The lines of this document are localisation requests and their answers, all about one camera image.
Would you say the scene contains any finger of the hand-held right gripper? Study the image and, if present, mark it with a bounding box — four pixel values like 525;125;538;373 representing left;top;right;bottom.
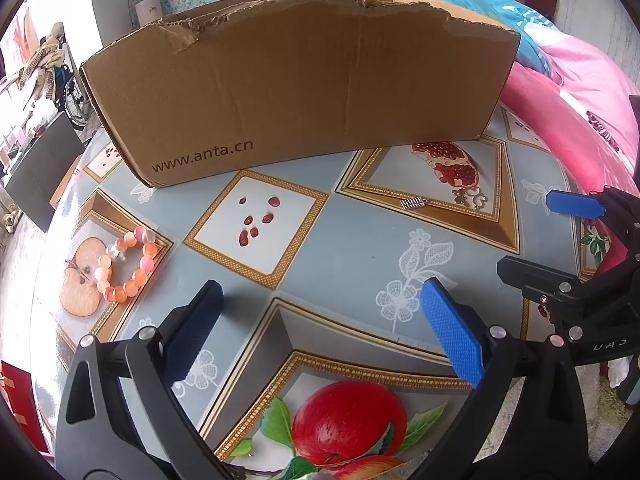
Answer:
497;256;601;341
546;186;640;261

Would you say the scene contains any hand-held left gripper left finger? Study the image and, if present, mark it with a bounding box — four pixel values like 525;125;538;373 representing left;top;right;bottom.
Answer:
54;280;236;480

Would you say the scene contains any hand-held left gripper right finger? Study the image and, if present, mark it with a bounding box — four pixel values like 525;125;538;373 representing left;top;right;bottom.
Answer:
410;277;601;480

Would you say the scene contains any pink bead bracelet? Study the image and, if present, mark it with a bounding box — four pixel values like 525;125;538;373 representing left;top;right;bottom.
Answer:
95;227;160;303

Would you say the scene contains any large cardboard box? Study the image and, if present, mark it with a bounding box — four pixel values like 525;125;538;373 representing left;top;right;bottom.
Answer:
79;0;522;190

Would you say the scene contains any pink blanket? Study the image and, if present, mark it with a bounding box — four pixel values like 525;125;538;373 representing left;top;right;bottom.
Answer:
500;15;640;201

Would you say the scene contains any fruit print tablecloth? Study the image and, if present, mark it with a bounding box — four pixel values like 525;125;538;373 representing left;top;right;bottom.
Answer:
30;105;601;480

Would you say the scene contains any red gift bag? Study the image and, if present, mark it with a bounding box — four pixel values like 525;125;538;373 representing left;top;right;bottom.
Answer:
0;360;51;456

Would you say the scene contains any blue quilt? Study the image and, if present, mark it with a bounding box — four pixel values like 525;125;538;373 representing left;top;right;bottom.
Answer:
394;0;556;78

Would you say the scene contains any grey cabinet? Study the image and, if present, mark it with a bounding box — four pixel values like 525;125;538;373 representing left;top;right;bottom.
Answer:
4;110;86;233

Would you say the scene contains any wheelchair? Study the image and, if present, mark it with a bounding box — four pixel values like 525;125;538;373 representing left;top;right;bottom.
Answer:
52;42;93;131

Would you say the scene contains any pile of beige blankets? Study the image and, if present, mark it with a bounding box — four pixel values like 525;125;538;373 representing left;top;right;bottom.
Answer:
35;22;68;71

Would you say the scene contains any rolled white mat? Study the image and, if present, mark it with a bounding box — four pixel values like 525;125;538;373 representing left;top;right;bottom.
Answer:
135;0;163;25

